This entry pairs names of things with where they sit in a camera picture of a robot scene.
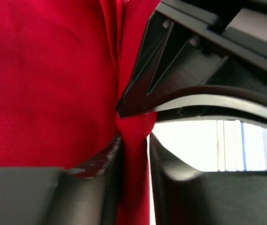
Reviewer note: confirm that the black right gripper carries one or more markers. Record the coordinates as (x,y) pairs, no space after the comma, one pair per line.
(236,29)

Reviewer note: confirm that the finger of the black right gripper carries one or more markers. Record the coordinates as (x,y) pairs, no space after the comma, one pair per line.
(166,61)

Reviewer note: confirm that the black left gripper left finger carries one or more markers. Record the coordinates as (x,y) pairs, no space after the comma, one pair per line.
(89,193)

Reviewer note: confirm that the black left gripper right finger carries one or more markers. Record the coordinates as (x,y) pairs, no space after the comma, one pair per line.
(178,191)

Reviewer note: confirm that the red cloth napkin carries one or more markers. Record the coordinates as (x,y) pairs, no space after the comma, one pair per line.
(64,64)

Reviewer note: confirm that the aluminium mounting rail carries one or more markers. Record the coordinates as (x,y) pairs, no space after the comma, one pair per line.
(230,153)

